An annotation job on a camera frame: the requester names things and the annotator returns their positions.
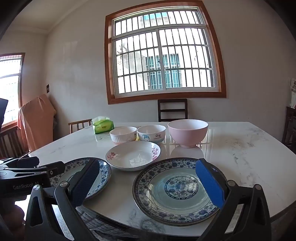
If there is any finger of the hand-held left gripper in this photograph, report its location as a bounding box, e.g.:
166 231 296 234
0 156 40 171
0 161 65 183

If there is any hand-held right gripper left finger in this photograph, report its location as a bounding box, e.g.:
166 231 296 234
25 159 100 241

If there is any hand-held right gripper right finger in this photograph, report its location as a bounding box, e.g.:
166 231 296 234
195 158 271 241

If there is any blue patterned plate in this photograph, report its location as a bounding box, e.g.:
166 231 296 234
50 157 112 201
132 158 228 226

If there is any pink bowl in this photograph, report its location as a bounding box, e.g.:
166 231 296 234
168 119 208 149

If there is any white floral plate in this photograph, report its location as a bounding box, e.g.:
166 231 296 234
106 141 162 172

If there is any white ribbed bowl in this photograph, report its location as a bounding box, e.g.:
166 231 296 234
109 126 138 146

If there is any white bowl blue cartoon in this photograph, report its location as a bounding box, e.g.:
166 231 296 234
137 125 166 144

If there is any person's left hand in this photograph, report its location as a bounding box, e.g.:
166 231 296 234
14 200 26 224

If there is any dark wooden bench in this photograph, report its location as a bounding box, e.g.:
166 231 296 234
0 126 29 160

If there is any light wooden chair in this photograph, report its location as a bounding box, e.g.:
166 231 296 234
68 119 93 134

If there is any green tissue pack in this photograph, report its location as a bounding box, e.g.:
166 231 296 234
92 115 115 134

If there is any small barred window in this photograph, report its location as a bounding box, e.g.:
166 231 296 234
0 53 25 128

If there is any dark carved wooden chair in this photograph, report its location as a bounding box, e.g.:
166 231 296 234
282 106 296 149

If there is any large barred window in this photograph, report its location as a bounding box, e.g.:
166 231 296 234
105 0 227 105

